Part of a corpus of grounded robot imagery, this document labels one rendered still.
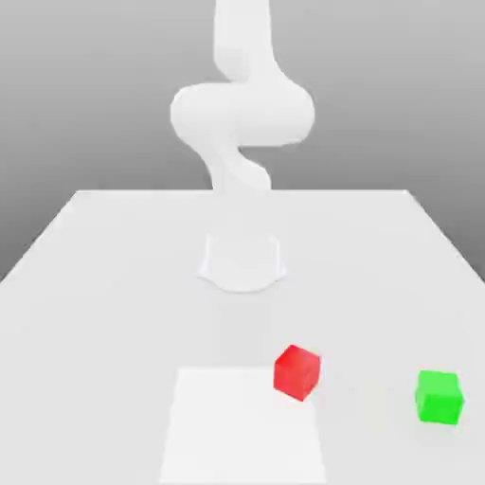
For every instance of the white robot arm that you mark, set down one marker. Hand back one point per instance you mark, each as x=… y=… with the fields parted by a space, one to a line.
x=242 y=113

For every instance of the small red cube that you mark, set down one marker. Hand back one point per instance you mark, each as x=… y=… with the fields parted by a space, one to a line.
x=296 y=373

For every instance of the small green cube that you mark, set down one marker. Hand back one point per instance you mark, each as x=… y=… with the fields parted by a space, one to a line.
x=438 y=398

